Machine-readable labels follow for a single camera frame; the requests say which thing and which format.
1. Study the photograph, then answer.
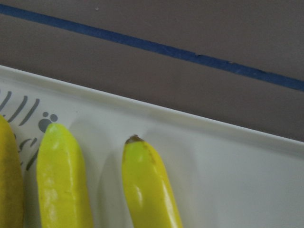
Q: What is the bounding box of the yellow banana front basket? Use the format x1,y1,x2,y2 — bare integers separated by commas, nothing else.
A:
122,135,183,228

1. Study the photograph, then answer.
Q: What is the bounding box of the yellow banana moved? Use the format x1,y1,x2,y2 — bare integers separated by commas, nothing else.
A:
36,123,94,228
0,116,24,228

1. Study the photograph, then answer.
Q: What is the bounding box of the white rectangular plastic tray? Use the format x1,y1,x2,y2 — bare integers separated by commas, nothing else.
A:
0,66,304,228

